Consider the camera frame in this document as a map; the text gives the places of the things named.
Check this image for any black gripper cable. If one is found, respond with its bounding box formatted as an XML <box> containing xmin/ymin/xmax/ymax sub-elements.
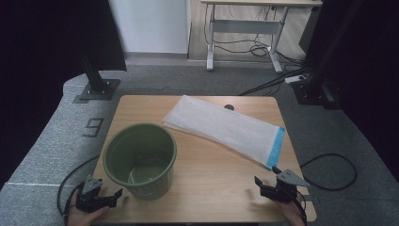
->
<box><xmin>56</xmin><ymin>154</ymin><xmax>102</xmax><ymax>218</ymax></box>

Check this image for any bundle of black floor cables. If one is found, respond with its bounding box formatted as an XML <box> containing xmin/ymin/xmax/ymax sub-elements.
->
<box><xmin>203</xmin><ymin>4</ymin><xmax>312</xmax><ymax>97</ymax></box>

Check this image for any green plastic bin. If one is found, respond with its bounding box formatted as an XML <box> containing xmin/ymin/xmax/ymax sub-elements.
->
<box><xmin>102</xmin><ymin>121</ymin><xmax>178</xmax><ymax>202</ymax></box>

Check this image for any person's right hand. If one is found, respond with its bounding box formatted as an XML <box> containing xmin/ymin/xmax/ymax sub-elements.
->
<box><xmin>277</xmin><ymin>199</ymin><xmax>307</xmax><ymax>226</ymax></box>

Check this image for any person's left hand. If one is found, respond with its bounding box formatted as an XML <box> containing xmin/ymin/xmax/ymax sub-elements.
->
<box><xmin>67</xmin><ymin>205</ymin><xmax>111</xmax><ymax>226</ymax></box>

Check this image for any black looped floor cable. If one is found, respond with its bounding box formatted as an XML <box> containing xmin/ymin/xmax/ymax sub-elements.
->
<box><xmin>299</xmin><ymin>153</ymin><xmax>359</xmax><ymax>192</ymax></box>

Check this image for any black curtain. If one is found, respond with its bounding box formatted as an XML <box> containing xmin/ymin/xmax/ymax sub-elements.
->
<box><xmin>0</xmin><ymin>0</ymin><xmax>128</xmax><ymax>191</ymax></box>
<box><xmin>297</xmin><ymin>0</ymin><xmax>399</xmax><ymax>175</ymax></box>

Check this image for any white metal frame desk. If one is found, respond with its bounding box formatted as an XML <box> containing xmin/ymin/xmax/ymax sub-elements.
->
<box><xmin>200</xmin><ymin>0</ymin><xmax>324</xmax><ymax>74</ymax></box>

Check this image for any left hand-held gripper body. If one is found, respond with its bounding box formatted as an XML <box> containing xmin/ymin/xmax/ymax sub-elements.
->
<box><xmin>74</xmin><ymin>175</ymin><xmax>111</xmax><ymax>214</ymax></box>

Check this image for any black metal stand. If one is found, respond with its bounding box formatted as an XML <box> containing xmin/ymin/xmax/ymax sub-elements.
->
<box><xmin>78</xmin><ymin>53</ymin><xmax>121</xmax><ymax>102</ymax></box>
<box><xmin>291</xmin><ymin>0</ymin><xmax>366</xmax><ymax>110</ymax></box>

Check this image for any dark grey panel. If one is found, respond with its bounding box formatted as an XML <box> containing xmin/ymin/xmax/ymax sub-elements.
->
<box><xmin>298</xmin><ymin>6</ymin><xmax>323</xmax><ymax>55</ymax></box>

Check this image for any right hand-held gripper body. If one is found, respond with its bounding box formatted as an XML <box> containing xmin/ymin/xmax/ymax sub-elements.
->
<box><xmin>263</xmin><ymin>169</ymin><xmax>311</xmax><ymax>203</ymax></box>

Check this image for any white bag with blue band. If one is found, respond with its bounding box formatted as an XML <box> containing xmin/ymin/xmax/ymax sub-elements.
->
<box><xmin>162</xmin><ymin>94</ymin><xmax>286</xmax><ymax>171</ymax></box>

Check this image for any white power strip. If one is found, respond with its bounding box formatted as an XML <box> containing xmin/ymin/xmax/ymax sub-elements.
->
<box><xmin>284</xmin><ymin>74</ymin><xmax>307</xmax><ymax>85</ymax></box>

